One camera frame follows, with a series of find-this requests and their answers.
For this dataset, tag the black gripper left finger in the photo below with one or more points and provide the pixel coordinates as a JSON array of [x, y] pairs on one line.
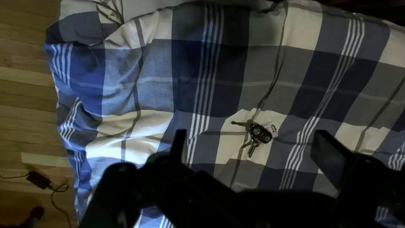
[[177, 146]]

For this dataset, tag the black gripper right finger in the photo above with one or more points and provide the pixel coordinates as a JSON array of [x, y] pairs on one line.
[[333, 159]]

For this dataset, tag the key bunch with black fob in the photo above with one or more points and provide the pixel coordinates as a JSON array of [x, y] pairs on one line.
[[259, 135]]

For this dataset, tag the blue plaid blanket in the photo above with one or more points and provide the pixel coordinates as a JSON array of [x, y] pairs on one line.
[[168, 84]]

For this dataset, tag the black power adapter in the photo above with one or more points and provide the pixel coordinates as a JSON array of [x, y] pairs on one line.
[[38, 179]]

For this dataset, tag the white leaf print sheet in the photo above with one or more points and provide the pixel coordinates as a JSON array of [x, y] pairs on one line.
[[83, 9]]

